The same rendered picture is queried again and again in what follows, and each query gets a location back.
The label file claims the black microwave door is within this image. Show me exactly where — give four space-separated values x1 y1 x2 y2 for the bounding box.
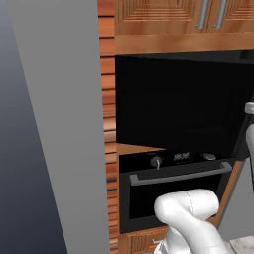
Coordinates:
115 54 254 154

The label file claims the wooden cupboard door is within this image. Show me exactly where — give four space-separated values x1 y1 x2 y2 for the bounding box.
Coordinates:
114 0 213 36
211 0 254 34

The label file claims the black microwave body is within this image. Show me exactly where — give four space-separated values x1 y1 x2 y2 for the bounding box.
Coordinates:
185 49 254 64

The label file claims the dark round oven knob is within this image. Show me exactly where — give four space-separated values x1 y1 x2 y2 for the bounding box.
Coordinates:
202 152 217 162
150 155 164 171

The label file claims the tall grey fridge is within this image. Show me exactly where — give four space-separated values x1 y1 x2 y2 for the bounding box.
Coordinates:
6 0 111 254

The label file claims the black built-in oven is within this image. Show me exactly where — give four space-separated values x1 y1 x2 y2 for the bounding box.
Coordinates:
118 149 238 235

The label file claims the wooden drawer front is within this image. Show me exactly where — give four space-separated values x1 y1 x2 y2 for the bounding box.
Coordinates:
117 225 171 254

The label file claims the grey oven door handle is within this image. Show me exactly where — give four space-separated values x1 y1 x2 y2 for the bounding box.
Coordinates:
129 161 233 187

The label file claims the silver drawer handle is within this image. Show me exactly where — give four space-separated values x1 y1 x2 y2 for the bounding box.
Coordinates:
151 238 167 248

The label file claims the silver cupboard door handle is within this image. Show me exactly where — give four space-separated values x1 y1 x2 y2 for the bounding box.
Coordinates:
213 0 228 30
195 0 210 30

